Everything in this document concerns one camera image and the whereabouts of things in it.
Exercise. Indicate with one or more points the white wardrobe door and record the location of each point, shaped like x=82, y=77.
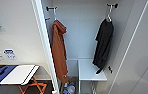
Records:
x=140, y=66
x=45, y=50

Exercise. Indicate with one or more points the white wardrobe body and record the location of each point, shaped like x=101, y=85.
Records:
x=80, y=33

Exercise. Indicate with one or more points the orange hanging garment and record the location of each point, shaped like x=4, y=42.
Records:
x=59, y=50

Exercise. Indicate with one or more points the white inner shelf unit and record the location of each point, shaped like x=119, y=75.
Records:
x=90, y=71

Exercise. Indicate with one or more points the black hanging garment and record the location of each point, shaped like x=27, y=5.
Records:
x=103, y=43

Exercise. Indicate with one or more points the white hanger with orange garment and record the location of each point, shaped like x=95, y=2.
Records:
x=54, y=15

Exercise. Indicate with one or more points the orange label strip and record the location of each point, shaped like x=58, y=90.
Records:
x=47, y=19

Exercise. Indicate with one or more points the small black door latch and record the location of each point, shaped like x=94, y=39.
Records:
x=110, y=69

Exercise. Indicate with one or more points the woven brown basket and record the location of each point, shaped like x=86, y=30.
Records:
x=64, y=89

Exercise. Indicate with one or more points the black wardrobe hook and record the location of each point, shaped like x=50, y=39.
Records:
x=112, y=5
x=50, y=8

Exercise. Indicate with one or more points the white folding table orange legs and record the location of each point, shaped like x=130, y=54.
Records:
x=20, y=73

